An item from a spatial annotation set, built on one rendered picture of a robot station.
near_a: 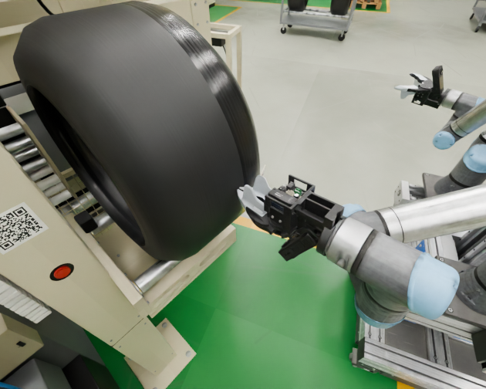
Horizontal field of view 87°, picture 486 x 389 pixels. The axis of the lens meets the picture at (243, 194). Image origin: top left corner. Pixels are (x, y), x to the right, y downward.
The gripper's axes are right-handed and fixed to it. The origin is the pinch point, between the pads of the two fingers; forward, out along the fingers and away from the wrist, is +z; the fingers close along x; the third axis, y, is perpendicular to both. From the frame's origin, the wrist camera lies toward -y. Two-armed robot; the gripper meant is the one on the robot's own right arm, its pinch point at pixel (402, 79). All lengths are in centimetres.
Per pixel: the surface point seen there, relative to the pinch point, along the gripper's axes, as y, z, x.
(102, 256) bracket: -8, 15, -142
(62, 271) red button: -21, 8, -148
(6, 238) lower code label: -35, 8, -148
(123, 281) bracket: -8, 5, -142
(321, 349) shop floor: 94, -42, -99
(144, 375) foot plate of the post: 82, 13, -173
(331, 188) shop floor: 108, 22, 7
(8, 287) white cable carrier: -25, 9, -155
